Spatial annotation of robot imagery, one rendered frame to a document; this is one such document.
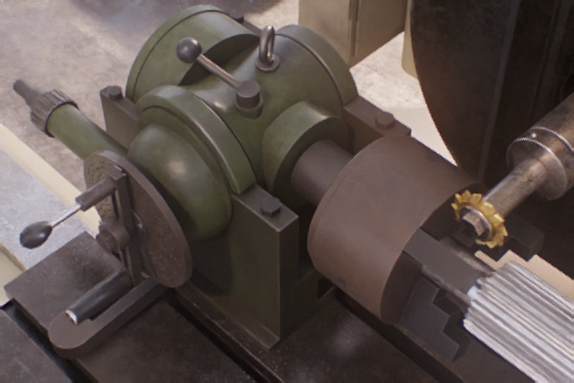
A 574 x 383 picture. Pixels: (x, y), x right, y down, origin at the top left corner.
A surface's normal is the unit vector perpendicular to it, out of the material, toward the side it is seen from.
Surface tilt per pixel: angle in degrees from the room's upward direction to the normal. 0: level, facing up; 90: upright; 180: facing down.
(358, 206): 39
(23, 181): 0
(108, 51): 0
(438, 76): 90
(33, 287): 0
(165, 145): 21
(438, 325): 65
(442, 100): 90
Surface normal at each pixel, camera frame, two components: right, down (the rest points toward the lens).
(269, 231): -0.71, 0.53
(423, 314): -0.64, 0.20
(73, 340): -0.04, -0.62
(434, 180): 0.11, -0.74
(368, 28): 0.71, 0.53
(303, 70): 0.29, -0.38
